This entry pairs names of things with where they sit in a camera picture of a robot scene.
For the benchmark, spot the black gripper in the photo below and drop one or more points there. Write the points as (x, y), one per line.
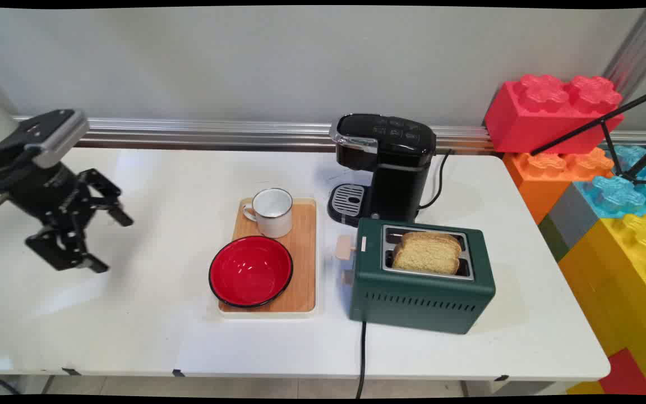
(42, 191)

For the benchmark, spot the wooden toaster lever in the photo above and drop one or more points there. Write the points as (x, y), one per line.
(345, 248)

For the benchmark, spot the red enamel bowl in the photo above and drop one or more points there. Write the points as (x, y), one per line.
(250, 272)

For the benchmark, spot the white enamel mug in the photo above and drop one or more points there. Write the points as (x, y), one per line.
(272, 216)

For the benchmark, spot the wooden tray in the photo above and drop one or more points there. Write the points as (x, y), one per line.
(303, 264)

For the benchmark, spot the black coffee machine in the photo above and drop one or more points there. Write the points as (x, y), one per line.
(396, 168)

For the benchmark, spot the green toaster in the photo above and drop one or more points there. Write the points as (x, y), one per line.
(418, 303)

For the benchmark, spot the orange toy brick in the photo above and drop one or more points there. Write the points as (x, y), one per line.
(541, 185)

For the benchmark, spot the large red toy brick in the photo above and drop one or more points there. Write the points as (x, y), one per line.
(530, 120)

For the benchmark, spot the dark green toy brick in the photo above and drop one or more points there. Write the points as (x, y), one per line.
(553, 238)

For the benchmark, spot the black tripod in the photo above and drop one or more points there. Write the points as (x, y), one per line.
(609, 140)

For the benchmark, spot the translucent blue toy brick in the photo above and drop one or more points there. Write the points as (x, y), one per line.
(617, 193)

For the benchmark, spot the yellow toy brick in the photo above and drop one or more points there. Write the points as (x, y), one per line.
(620, 286)

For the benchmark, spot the small red toy brick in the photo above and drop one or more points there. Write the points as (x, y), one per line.
(628, 376)

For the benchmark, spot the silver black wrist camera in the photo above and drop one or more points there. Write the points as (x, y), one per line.
(48, 137)

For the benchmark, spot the aluminium wall rail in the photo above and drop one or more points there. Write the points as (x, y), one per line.
(216, 132)

